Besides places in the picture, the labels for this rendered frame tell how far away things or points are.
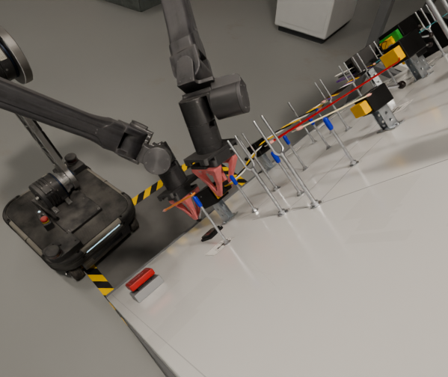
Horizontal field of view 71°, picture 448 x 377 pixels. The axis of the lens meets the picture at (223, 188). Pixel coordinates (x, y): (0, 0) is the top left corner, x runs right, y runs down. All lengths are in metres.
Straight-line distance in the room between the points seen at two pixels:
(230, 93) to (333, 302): 0.41
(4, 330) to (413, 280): 1.96
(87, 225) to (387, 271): 1.71
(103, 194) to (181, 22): 1.42
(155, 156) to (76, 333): 1.35
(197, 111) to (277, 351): 0.45
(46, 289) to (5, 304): 0.21
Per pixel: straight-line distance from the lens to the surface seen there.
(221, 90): 0.58
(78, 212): 1.91
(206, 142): 0.60
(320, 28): 4.00
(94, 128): 0.70
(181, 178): 0.74
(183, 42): 0.66
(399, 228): 0.29
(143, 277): 0.60
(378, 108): 0.59
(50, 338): 1.92
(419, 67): 0.93
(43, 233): 1.94
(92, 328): 1.85
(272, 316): 0.28
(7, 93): 0.67
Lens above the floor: 1.66
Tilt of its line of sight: 50 degrees down
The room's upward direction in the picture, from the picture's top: straight up
